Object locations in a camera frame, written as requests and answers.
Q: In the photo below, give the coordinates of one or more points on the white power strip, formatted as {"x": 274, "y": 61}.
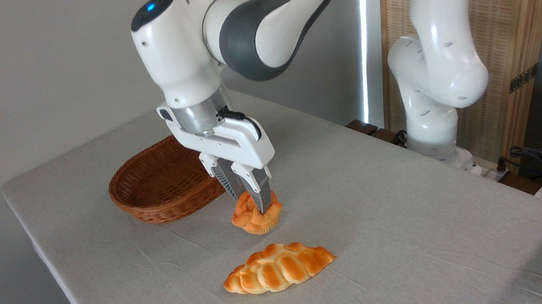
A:
{"x": 487, "y": 171}

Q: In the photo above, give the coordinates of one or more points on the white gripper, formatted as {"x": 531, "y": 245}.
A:
{"x": 232, "y": 145}

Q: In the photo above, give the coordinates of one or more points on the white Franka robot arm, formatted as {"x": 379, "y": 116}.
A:
{"x": 174, "y": 58}

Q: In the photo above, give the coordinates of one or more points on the wooden folding screen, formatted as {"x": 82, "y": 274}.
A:
{"x": 505, "y": 21}

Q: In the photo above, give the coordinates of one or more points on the metal screen hinge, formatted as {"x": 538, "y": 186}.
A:
{"x": 523, "y": 78}

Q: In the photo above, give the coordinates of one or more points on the small round bread roll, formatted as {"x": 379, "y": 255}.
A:
{"x": 257, "y": 225}

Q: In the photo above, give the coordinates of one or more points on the brown wicker basket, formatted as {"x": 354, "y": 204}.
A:
{"x": 159, "y": 198}

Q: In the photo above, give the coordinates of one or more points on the long braided bread loaf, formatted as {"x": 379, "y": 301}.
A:
{"x": 279, "y": 268}

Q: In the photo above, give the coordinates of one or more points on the grey tablecloth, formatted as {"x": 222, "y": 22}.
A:
{"x": 401, "y": 238}

